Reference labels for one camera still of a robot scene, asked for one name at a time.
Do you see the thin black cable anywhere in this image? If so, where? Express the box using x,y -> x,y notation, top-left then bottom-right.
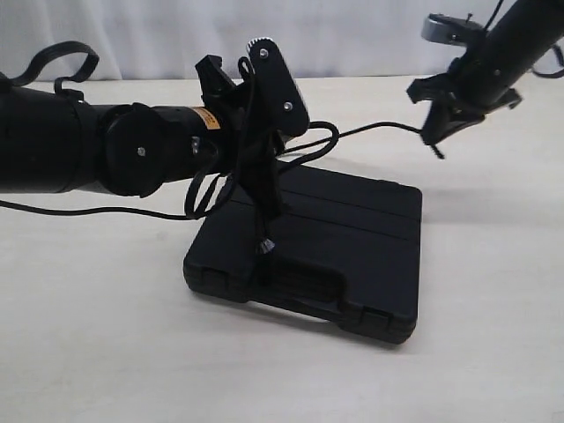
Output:
0,197 -> 195,221

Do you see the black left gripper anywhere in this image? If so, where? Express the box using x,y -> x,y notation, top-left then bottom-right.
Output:
194,55 -> 287,220

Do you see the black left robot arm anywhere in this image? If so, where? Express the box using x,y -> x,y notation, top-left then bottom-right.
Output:
1,42 -> 308,219

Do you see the black braided rope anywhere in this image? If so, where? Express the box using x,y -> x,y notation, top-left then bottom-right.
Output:
182,121 -> 446,283

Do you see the white backdrop curtain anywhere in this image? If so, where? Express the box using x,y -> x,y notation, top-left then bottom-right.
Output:
1,1 -> 510,80

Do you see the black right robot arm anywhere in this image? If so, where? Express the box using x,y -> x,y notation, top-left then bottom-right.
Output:
407,1 -> 563,146

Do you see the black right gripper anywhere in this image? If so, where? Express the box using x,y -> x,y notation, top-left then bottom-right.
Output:
407,61 -> 523,144

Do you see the black plastic carry case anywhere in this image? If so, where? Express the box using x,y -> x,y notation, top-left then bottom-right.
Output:
183,166 -> 423,345

